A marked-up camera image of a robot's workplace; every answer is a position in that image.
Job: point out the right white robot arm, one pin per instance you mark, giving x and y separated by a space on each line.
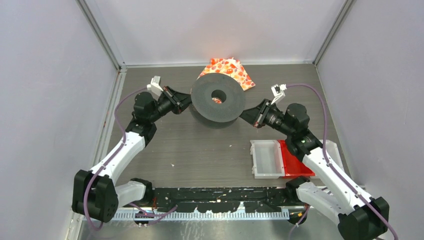
357 215

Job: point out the orange floral cloth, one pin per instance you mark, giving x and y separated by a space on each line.
232 68

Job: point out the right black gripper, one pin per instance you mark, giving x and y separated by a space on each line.
256 116

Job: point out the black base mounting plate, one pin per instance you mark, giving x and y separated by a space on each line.
266 199

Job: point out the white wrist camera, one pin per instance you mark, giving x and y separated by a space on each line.
154 86
278 91

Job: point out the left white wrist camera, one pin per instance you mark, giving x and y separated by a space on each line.
154 86

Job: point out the red plastic bin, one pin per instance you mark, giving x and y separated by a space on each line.
293 168

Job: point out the slotted cable duct rail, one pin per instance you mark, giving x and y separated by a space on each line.
238 215

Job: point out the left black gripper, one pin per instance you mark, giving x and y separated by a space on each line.
179 101

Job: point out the black cable spool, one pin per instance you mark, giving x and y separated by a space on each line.
217 100

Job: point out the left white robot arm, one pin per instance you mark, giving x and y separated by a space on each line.
95 193

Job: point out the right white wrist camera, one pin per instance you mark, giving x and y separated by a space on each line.
278 91

